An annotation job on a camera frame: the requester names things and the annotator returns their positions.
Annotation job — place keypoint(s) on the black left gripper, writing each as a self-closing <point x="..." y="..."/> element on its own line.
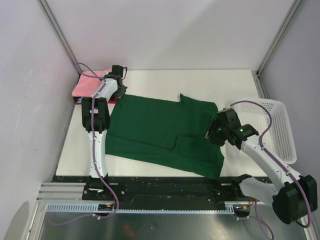
<point x="122" y="93"/>

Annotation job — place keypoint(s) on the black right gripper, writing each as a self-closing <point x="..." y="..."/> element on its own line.
<point x="211" y="134"/>

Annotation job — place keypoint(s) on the green t shirt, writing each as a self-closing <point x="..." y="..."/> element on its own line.
<point x="165" y="133"/>

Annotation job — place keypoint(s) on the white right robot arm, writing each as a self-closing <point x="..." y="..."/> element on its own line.
<point x="290" y="194"/>

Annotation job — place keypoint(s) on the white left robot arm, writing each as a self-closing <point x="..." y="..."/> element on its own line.
<point x="96" y="121"/>

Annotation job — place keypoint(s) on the red folded t shirt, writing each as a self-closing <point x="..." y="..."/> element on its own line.
<point x="113" y="99"/>

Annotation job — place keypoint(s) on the white perforated plastic basket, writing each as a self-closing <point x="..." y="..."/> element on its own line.
<point x="269" y="116"/>

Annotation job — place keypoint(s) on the black printed folded t shirt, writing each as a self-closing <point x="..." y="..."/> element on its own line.
<point x="77" y="100"/>

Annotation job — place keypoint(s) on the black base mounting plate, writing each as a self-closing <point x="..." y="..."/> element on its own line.
<point x="127" y="187"/>

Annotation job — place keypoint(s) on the left aluminium frame post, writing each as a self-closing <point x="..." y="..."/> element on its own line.
<point x="52" y="20"/>

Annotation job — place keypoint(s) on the aluminium frame post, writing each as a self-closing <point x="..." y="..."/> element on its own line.
<point x="280" y="34"/>
<point x="52" y="20"/>

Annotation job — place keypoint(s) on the right aluminium frame post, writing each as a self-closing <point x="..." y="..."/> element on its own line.
<point x="280" y="34"/>

